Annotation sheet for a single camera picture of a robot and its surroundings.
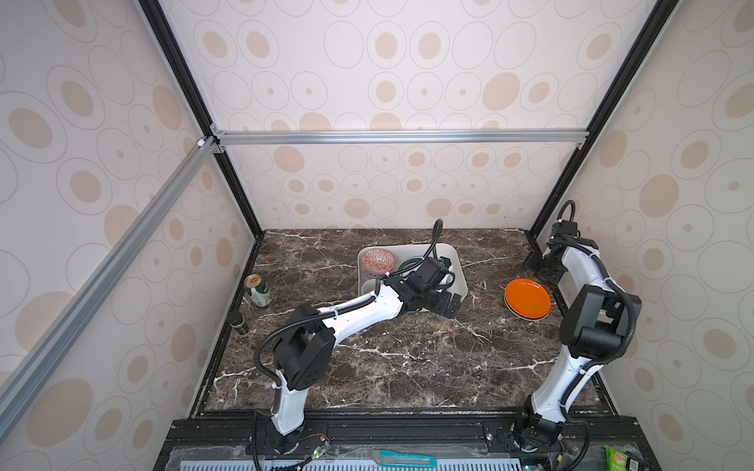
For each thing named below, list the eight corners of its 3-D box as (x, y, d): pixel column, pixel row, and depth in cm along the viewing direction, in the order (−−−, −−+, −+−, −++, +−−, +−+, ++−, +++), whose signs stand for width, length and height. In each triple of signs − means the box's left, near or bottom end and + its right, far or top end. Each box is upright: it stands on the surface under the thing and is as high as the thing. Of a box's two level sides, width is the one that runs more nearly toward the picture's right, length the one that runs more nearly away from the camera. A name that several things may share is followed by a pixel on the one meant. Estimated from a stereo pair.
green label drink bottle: (253, 308, 100) (240, 289, 91) (258, 292, 104) (246, 273, 95) (271, 308, 100) (260, 289, 91) (275, 292, 104) (265, 273, 95)
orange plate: (510, 321, 97) (514, 315, 94) (499, 284, 107) (502, 278, 104) (552, 321, 97) (557, 315, 94) (537, 284, 107) (542, 278, 104)
